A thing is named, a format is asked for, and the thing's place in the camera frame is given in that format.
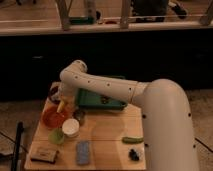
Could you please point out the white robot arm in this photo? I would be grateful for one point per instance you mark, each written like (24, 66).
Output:
(165, 114)

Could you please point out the brown wooden block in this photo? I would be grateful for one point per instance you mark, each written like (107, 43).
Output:
(42, 154)

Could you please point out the dark grapes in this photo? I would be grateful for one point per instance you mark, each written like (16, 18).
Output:
(133, 155)

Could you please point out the yellow banana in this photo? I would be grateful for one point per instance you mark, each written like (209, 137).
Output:
(61, 106)

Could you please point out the black pole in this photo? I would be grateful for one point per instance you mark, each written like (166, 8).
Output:
(19, 131)

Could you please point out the small metal cup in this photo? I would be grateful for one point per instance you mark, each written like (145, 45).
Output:
(79, 115)

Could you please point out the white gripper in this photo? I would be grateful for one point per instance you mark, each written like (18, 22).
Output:
(67, 94)

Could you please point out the green tray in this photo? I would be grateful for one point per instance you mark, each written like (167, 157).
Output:
(93, 96)

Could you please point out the red bowl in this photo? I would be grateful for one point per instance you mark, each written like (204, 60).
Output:
(52, 119)

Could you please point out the white cup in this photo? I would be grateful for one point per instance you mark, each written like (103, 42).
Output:
(70, 127)

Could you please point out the blue sponge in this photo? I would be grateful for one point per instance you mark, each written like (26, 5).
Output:
(83, 153)

